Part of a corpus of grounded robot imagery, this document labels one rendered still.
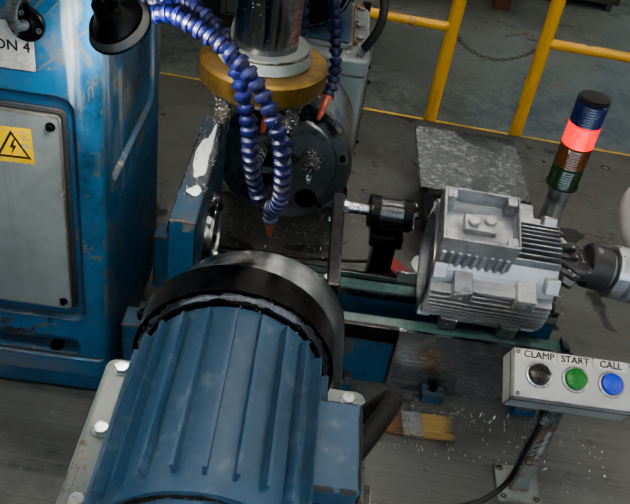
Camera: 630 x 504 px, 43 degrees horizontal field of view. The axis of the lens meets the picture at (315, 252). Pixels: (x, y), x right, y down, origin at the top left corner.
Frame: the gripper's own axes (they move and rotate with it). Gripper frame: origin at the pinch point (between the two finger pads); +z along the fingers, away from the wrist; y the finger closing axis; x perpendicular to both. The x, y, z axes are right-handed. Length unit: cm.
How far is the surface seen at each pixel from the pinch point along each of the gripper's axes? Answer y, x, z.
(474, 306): 9.0, 7.0, 0.9
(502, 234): 3.3, -3.8, 0.0
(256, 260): 25.6, -4.8, 37.2
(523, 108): -223, 73, -74
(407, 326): 6.7, 16.4, 8.8
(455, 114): -257, 101, -55
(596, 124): -25.3, -13.2, -18.0
